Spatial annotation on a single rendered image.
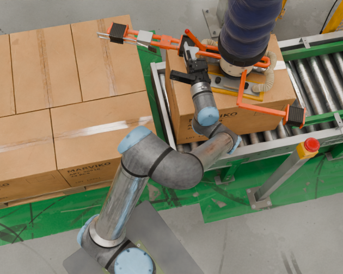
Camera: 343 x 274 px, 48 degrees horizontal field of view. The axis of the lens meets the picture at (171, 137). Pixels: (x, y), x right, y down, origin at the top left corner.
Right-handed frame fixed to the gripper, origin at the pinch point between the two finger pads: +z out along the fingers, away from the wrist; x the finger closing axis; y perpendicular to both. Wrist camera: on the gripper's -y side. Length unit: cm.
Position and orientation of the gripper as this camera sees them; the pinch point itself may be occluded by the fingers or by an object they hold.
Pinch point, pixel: (184, 48)
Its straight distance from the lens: 178.3
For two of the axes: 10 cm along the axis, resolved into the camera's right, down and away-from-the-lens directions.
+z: -2.2, -9.1, 3.6
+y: 9.8, -1.9, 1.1
